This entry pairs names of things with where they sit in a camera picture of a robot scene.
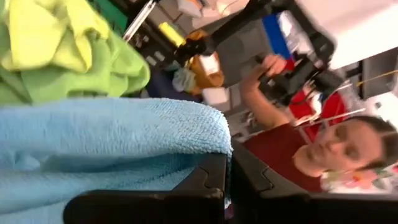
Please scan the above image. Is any silver aluminium rail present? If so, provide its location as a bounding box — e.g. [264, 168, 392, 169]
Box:
[122, 0, 157, 42]

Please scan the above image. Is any person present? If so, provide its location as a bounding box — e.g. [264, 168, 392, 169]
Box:
[244, 114, 398, 194]

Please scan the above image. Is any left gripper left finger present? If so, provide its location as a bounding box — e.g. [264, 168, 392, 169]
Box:
[63, 154, 228, 224]

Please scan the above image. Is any green microfiber towel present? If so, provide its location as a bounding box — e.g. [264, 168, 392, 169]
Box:
[0, 29, 152, 106]
[0, 0, 111, 74]

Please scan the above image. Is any person's hand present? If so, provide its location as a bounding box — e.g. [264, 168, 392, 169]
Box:
[262, 53, 289, 78]

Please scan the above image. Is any blue microfiber towel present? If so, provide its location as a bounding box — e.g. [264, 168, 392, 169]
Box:
[0, 97, 233, 224]

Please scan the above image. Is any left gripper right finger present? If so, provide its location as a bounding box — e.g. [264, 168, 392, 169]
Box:
[231, 141, 398, 224]

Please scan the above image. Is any person's forearm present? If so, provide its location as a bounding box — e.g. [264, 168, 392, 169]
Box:
[240, 63, 295, 131]

